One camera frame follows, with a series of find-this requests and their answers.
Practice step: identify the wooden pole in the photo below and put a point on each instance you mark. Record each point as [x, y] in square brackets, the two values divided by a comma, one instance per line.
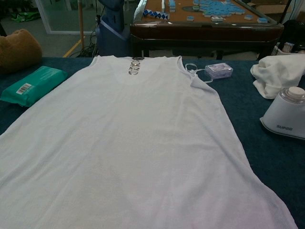
[81, 21]

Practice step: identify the cardboard box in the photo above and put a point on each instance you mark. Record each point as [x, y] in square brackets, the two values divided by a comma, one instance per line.
[269, 7]

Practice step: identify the brown plush capybara toy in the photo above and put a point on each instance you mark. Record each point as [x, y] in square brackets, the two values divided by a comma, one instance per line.
[19, 50]

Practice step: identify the green wet wipes pack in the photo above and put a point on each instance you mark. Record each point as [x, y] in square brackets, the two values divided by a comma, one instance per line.
[33, 86]

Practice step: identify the clear box with purple label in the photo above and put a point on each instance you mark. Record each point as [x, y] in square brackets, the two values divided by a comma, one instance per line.
[219, 70]

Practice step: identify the cream crumpled towel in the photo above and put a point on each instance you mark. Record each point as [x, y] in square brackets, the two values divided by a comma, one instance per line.
[274, 69]

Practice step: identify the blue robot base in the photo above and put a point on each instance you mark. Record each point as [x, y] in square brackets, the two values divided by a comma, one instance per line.
[112, 35]

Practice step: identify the blue mahjong tile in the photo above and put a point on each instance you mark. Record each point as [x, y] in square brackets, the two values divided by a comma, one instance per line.
[248, 17]
[261, 20]
[191, 18]

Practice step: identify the dark teal table cover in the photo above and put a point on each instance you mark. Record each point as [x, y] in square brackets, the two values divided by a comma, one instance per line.
[262, 171]

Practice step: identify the white sleeveless top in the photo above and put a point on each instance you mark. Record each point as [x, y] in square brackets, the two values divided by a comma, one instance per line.
[131, 143]

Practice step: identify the black bag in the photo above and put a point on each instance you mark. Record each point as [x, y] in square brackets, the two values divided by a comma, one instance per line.
[294, 33]

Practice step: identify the blue white snake puzzle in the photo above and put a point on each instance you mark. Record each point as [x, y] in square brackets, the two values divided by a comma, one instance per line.
[156, 13]

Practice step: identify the white Supor appliance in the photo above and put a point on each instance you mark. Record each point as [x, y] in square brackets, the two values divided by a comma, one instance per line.
[281, 119]

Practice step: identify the brown wooden mahjong table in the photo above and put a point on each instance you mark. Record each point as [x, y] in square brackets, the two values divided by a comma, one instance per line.
[202, 32]

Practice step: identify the face-up white mahjong tiles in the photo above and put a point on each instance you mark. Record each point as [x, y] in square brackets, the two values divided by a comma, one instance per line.
[217, 19]

